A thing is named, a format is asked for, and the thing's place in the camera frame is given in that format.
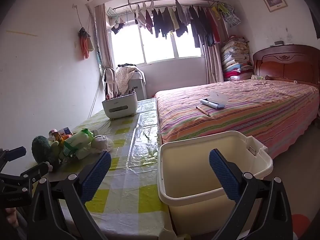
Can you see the dotted white cloth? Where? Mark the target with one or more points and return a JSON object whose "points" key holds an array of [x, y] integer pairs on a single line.
{"points": [[123, 77]]}

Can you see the bed with striped sheet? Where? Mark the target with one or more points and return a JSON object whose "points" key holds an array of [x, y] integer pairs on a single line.
{"points": [[250, 110]]}

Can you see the white desk organizer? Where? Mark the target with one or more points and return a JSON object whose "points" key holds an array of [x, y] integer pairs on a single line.
{"points": [[120, 105]]}

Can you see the brown glass bottle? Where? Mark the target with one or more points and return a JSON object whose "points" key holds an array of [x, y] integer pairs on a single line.
{"points": [[58, 137]]}

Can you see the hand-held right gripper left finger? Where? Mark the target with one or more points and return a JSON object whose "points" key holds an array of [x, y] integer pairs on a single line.
{"points": [[96, 172]]}

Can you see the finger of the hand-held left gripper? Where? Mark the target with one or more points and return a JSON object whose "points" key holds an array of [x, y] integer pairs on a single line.
{"points": [[16, 153], [35, 170]]}

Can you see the blue white small box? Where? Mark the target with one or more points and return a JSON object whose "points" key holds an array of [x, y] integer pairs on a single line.
{"points": [[67, 130]]}

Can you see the stack of folded quilts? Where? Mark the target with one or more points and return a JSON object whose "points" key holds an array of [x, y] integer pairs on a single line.
{"points": [[235, 57]]}

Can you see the cream plastic bin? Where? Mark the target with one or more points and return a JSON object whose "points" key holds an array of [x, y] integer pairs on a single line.
{"points": [[195, 160]]}

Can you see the beige curtain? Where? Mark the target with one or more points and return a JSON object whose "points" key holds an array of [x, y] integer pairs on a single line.
{"points": [[213, 60], [103, 37]]}

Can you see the beige hanging coat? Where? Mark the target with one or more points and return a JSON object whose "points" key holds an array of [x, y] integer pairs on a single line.
{"points": [[110, 80]]}

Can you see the red round object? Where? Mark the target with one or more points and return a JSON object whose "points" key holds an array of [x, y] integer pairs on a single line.
{"points": [[301, 225]]}

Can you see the yellow checked plastic tablecloth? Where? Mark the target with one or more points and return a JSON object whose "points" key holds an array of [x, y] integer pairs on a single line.
{"points": [[140, 155]]}

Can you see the blue white pencil case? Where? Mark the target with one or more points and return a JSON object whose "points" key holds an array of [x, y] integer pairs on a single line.
{"points": [[212, 103]]}

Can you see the small grey box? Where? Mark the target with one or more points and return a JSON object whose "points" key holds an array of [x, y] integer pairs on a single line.
{"points": [[277, 43]]}

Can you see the yellow pencil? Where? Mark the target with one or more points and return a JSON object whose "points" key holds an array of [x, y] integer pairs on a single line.
{"points": [[203, 110]]}

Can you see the green patterned cloth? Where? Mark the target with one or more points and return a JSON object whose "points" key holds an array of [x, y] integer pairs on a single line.
{"points": [[258, 77]]}

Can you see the orange cloth on hook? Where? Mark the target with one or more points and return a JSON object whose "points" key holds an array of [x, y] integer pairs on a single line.
{"points": [[85, 42]]}

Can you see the dark green fuzzy ball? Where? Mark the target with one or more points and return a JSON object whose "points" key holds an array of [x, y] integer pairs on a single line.
{"points": [[42, 150]]}

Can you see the plastic wrapper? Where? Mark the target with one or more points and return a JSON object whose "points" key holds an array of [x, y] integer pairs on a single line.
{"points": [[102, 141]]}

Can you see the green wet wipes packet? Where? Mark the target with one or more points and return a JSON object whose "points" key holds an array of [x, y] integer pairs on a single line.
{"points": [[77, 140]]}

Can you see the window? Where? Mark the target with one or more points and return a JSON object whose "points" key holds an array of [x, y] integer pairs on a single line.
{"points": [[160, 50]]}

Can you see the white air cooler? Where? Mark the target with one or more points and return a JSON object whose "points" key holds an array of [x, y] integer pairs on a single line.
{"points": [[138, 87]]}

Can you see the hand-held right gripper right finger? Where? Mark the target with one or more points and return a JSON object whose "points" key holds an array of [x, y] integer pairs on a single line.
{"points": [[223, 175]]}

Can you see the row of hanging clothes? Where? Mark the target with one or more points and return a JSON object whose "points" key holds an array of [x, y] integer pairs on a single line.
{"points": [[175, 20]]}

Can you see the red wooden headboard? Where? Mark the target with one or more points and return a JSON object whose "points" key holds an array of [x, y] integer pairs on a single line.
{"points": [[287, 65]]}

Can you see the orange wrapper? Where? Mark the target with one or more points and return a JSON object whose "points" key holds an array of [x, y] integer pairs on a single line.
{"points": [[66, 137]]}

